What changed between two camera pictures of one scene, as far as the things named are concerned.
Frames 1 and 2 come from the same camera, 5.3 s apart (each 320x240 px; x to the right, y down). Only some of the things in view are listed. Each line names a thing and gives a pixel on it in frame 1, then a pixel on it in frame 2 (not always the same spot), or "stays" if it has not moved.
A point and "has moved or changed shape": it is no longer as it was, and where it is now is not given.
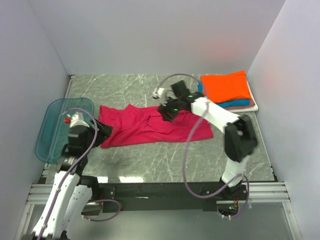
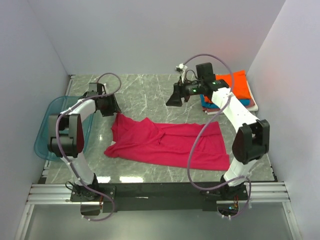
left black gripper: (104, 131) to (113, 108)
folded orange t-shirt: (219, 88) stays
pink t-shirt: (132, 125) has moved or changed shape
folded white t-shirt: (251, 109) stays
